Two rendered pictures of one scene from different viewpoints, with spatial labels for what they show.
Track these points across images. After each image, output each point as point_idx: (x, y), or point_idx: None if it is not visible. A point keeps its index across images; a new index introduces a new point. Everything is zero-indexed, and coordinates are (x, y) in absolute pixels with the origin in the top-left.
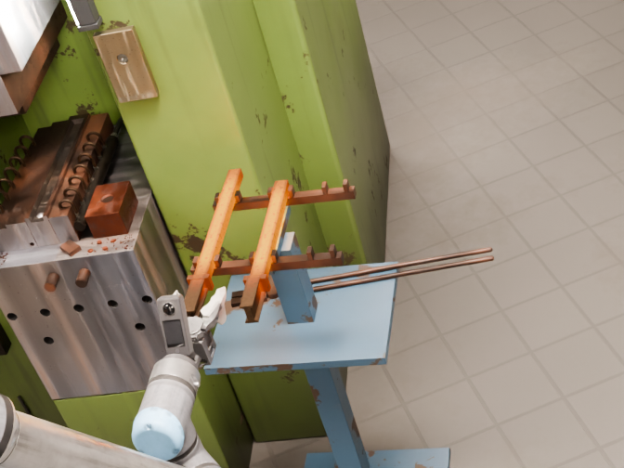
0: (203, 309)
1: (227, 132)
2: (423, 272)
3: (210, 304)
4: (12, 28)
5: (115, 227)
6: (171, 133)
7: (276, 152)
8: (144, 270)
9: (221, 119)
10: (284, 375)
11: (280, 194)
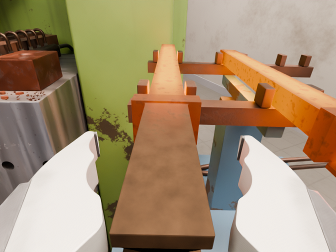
0: (253, 222)
1: (161, 20)
2: (317, 168)
3: (265, 190)
4: None
5: (26, 80)
6: (108, 8)
7: None
8: (50, 132)
9: (159, 2)
10: None
11: (239, 53)
